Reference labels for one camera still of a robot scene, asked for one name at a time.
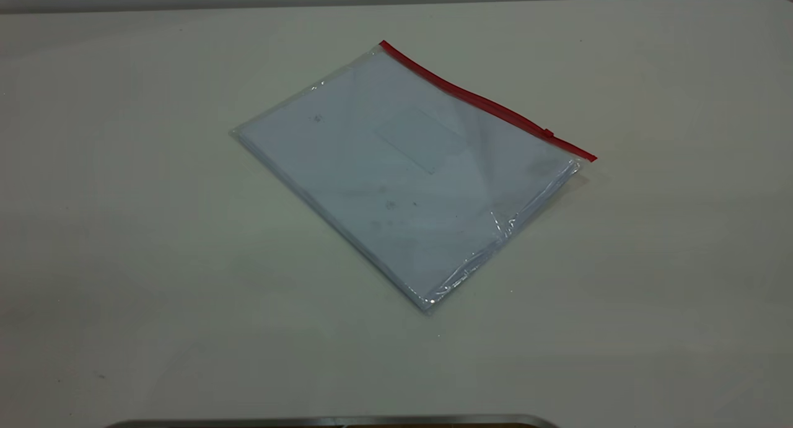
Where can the clear zip bag red strip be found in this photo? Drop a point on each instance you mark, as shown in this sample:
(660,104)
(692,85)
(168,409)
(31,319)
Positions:
(433,100)

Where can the white paper stack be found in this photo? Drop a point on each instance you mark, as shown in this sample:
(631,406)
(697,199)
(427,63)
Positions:
(396,186)

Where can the grey metal bar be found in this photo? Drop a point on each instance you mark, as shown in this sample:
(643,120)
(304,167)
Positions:
(334,422)

